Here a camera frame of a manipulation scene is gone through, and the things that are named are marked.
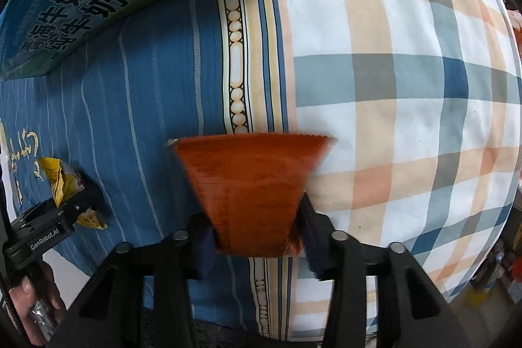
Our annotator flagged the yellow snack packet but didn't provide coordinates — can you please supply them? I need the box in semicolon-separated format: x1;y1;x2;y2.
37;157;107;231

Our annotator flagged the orange snack packet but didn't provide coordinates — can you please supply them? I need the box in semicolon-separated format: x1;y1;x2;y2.
170;132;332;258

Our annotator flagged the person's left hand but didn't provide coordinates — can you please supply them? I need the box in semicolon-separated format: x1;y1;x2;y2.
9;262;67;346

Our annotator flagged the blue striped cushion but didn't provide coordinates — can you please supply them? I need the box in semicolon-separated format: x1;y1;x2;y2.
0;0;299;340

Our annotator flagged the plaid checked cushion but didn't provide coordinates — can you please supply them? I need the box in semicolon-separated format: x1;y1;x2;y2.
268;0;522;343

